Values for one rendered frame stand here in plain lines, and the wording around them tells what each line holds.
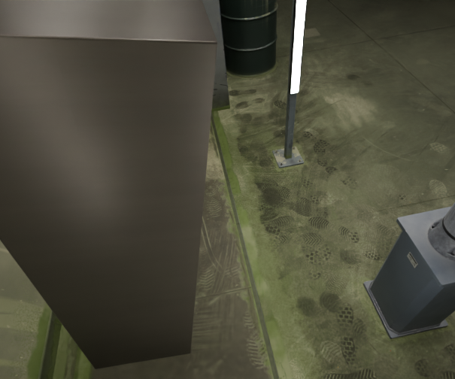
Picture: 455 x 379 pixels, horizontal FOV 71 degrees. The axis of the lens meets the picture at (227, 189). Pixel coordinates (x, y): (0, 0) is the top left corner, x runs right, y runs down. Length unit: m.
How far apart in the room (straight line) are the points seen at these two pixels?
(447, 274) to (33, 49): 1.38
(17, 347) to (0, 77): 1.62
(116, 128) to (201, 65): 0.14
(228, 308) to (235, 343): 0.18
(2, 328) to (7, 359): 0.14
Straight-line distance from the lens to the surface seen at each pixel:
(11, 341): 1.94
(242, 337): 1.83
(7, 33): 0.42
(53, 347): 2.06
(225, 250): 2.04
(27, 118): 0.47
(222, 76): 2.96
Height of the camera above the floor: 1.79
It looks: 49 degrees down
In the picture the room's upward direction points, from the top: 8 degrees counter-clockwise
